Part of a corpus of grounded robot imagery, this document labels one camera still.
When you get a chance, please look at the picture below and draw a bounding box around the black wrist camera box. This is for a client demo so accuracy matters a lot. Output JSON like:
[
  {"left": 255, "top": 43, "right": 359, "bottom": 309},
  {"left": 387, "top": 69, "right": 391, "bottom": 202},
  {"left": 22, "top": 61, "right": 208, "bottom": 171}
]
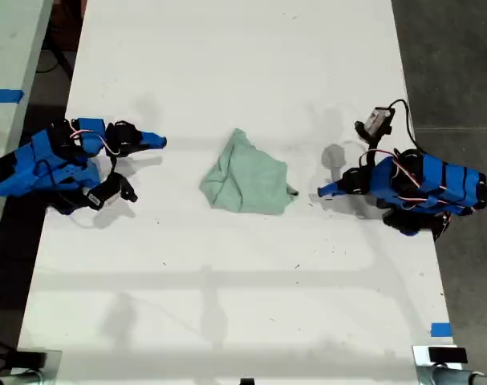
[{"left": 85, "top": 172, "right": 139, "bottom": 212}]

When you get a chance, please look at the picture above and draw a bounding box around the long blue tape strip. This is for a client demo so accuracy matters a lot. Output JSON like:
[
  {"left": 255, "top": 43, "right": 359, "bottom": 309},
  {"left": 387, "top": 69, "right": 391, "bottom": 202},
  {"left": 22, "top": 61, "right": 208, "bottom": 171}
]
[{"left": 0, "top": 88, "right": 26, "bottom": 104}]

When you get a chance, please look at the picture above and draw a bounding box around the pale green t-shirt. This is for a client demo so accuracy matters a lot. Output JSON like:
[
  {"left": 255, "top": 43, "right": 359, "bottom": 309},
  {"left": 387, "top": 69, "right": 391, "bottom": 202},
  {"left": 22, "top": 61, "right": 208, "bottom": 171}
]
[{"left": 198, "top": 128, "right": 299, "bottom": 217}]

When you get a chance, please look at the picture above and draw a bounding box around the black floor cable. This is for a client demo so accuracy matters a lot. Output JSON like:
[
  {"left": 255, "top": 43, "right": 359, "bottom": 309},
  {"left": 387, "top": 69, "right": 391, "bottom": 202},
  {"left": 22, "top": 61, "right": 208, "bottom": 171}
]
[{"left": 36, "top": 42, "right": 74, "bottom": 80}]

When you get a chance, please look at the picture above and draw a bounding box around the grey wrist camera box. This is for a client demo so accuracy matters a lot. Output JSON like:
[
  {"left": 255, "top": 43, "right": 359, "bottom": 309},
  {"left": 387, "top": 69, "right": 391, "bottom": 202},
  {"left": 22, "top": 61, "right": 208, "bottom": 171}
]
[{"left": 363, "top": 106, "right": 396, "bottom": 136}]

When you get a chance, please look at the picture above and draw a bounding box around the grey metal pipe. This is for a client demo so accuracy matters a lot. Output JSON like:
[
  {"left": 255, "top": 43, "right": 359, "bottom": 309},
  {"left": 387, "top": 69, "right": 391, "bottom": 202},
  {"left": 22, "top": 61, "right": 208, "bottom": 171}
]
[
  {"left": 433, "top": 367, "right": 487, "bottom": 385},
  {"left": 0, "top": 371, "right": 43, "bottom": 385}
]

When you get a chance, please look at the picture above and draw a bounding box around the black camera cable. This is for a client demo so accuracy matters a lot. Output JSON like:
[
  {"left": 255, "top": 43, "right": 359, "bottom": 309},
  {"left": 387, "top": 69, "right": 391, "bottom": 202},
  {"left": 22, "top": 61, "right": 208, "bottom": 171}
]
[{"left": 387, "top": 99, "right": 419, "bottom": 152}]

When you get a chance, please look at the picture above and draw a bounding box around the white side table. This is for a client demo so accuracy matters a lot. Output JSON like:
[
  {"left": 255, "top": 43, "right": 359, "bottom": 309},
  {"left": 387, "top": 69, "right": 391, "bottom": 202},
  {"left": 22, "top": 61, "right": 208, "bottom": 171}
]
[{"left": 0, "top": 0, "right": 55, "bottom": 257}]

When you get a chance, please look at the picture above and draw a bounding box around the small black box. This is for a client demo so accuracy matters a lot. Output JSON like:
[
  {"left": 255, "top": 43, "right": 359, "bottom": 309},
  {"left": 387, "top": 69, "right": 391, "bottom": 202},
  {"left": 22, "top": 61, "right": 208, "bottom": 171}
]
[
  {"left": 427, "top": 346, "right": 468, "bottom": 364},
  {"left": 16, "top": 351, "right": 47, "bottom": 368}
]

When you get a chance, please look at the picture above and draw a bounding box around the metal table clamp bracket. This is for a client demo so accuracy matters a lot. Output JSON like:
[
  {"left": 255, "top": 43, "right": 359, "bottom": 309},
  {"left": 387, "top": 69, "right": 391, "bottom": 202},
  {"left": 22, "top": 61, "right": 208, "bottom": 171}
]
[
  {"left": 10, "top": 349, "right": 63, "bottom": 385},
  {"left": 412, "top": 344, "right": 469, "bottom": 385}
]

